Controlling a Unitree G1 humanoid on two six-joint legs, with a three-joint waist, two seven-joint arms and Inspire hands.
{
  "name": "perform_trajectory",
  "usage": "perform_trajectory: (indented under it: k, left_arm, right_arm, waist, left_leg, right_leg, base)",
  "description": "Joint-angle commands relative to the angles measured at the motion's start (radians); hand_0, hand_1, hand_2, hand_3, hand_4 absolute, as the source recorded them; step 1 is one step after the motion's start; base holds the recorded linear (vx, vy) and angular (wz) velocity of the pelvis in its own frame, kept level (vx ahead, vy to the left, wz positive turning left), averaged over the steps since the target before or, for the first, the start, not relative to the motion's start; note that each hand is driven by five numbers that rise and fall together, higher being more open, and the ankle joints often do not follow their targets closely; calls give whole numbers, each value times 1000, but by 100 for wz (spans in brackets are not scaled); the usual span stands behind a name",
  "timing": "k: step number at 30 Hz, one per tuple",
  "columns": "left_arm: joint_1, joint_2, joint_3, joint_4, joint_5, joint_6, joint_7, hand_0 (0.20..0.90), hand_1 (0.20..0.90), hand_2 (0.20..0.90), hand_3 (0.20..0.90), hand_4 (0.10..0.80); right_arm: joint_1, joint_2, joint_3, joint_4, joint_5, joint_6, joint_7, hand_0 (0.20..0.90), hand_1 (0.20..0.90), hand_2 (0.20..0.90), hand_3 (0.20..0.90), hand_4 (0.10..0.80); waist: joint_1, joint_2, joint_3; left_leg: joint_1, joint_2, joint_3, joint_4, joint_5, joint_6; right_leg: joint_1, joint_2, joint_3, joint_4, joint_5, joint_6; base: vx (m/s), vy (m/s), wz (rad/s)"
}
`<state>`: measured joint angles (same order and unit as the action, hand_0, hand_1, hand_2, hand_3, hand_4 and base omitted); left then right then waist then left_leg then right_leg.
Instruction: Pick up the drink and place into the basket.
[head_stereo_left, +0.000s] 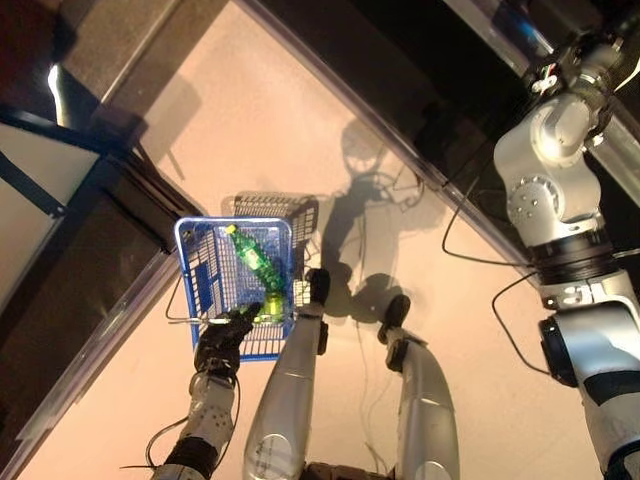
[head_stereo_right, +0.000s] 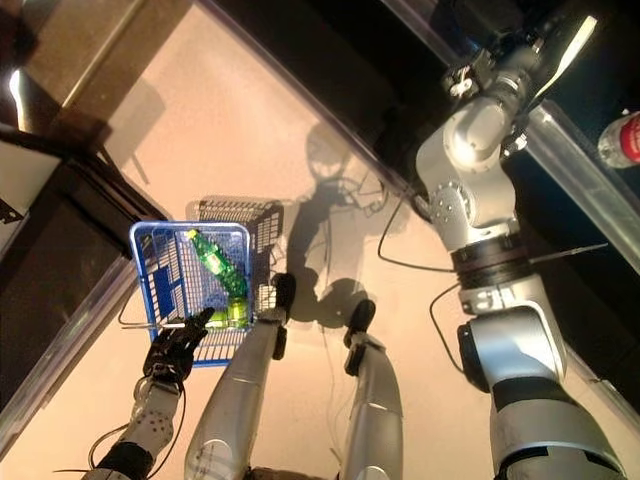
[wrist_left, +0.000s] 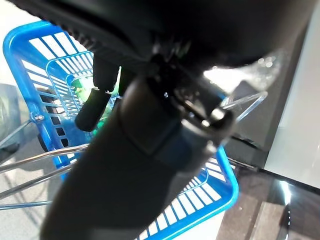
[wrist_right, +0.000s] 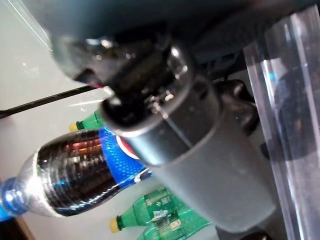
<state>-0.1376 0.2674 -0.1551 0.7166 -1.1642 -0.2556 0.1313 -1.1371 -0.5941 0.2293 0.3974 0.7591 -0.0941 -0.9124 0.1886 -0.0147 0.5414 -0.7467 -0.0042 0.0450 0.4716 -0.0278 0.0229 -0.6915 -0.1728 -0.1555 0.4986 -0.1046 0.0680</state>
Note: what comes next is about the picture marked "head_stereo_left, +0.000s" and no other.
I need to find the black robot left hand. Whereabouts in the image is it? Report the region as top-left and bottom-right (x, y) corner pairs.
(193, 301), (264, 374)

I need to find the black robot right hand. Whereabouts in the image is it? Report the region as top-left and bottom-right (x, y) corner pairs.
(574, 4), (640, 49)

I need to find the green sprite bottle yellow cap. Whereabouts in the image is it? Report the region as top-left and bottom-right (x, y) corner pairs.
(224, 224), (286, 294)

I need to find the blue plastic shopping basket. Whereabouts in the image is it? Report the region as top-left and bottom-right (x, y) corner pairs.
(166, 215), (297, 364)

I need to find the bright green drink can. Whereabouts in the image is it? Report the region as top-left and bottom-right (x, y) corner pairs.
(253, 293), (287, 325)

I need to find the silver robot left leg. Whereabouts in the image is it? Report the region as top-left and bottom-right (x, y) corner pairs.
(242, 268), (332, 480)

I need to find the silver robot leg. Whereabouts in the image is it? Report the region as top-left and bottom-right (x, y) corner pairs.
(242, 268), (332, 480)
(377, 293), (461, 480)

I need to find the black middle shelf board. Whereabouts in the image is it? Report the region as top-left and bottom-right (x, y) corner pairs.
(442, 0), (640, 174)

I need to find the black shelf board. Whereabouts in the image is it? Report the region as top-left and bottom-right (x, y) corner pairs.
(442, 0), (640, 174)
(234, 0), (640, 281)

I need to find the silver robot right leg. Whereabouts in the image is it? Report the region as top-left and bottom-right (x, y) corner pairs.
(377, 293), (461, 480)

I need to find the black bottom shelf board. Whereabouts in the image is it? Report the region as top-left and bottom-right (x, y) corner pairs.
(234, 0), (640, 281)

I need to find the glossy brown end panel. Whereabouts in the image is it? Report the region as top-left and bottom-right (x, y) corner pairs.
(0, 0), (211, 131)

